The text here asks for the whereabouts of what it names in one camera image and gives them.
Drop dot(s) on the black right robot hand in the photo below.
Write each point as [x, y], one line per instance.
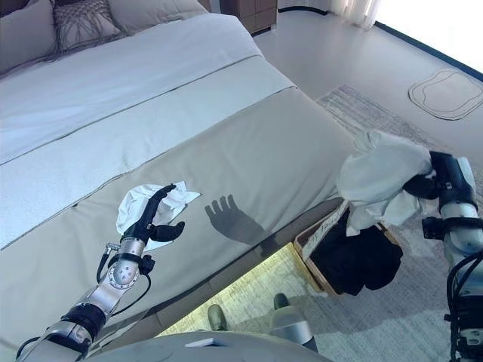
[449, 177]

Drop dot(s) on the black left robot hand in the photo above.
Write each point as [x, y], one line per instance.
[145, 222]

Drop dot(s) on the white garment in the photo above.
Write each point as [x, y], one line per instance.
[132, 203]

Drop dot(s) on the beige garment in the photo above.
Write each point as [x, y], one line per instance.
[377, 169]

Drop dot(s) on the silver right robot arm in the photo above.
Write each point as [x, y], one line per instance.
[458, 241]

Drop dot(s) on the beige bed runner cover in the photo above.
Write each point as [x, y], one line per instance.
[226, 158]

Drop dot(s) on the white bed sheet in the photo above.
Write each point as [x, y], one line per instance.
[113, 94]

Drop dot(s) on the brown wicker laundry basket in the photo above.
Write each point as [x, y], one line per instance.
[320, 228]

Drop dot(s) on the small beige outlined floor mat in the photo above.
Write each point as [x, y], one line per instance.
[445, 94]

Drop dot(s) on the grey robot torso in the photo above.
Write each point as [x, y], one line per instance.
[170, 348]

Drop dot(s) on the grey textured floor rug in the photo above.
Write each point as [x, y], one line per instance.
[415, 301]

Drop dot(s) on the silver right robot leg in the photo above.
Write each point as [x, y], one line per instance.
[290, 320]

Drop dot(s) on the beige curtain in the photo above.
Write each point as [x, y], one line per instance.
[351, 13]

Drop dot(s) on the beige plain pillow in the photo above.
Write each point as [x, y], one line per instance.
[158, 15]
[26, 34]

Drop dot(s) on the brown wooden dresser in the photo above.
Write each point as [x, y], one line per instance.
[249, 15]

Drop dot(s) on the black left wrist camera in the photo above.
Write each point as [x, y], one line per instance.
[148, 265]

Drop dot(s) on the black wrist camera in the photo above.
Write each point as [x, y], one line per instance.
[433, 227]
[148, 265]

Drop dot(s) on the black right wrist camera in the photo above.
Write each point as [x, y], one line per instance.
[433, 227]

